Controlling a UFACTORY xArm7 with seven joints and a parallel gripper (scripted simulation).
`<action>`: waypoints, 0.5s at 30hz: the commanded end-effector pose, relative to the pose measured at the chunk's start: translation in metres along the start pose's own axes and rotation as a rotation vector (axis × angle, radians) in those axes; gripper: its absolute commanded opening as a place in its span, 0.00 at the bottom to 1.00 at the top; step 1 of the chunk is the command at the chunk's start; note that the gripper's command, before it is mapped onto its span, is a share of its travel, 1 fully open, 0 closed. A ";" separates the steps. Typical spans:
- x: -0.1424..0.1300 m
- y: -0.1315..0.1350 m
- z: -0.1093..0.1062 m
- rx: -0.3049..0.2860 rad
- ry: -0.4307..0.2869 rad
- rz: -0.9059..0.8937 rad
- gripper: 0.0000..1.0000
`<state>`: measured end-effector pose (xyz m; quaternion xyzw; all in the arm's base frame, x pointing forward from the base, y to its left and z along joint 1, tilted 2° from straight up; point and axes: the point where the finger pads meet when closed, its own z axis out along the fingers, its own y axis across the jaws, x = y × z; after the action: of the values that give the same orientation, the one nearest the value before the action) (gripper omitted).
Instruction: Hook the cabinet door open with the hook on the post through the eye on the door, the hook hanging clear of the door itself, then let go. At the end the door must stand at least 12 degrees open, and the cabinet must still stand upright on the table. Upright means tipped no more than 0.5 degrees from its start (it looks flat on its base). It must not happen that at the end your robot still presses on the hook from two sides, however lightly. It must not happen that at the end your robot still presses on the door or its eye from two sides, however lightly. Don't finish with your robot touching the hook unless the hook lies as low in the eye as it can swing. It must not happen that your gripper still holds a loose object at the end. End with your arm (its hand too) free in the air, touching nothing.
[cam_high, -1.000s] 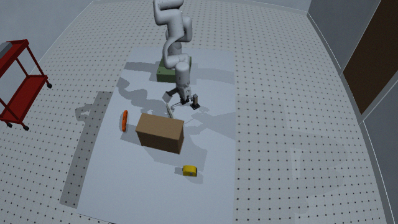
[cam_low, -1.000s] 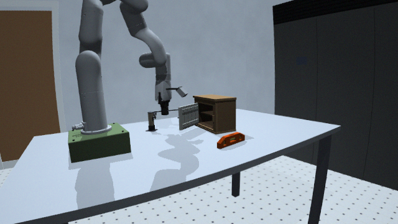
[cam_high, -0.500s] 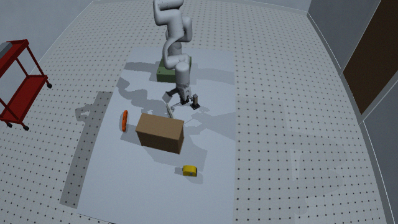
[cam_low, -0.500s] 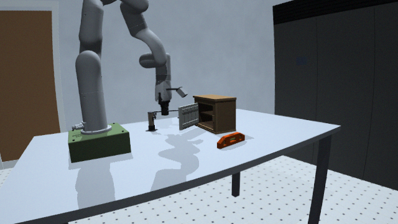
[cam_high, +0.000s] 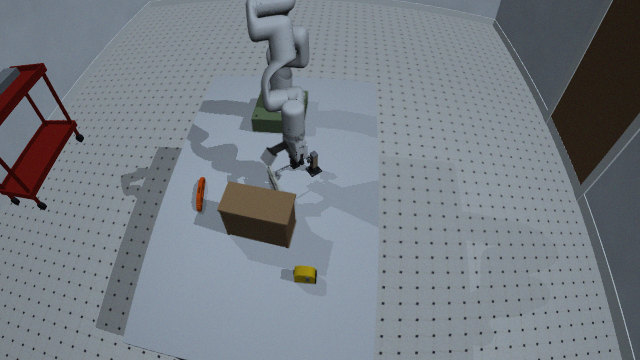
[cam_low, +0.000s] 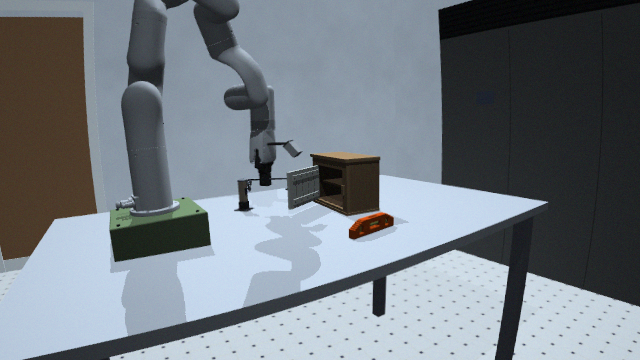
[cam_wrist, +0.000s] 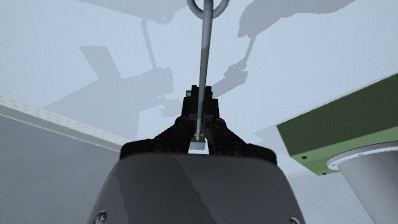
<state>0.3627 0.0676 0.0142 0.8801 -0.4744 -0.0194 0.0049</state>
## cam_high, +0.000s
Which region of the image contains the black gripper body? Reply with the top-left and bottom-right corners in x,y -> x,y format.
283,135 -> 308,163

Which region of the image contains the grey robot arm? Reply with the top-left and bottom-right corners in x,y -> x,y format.
246,0 -> 309,166

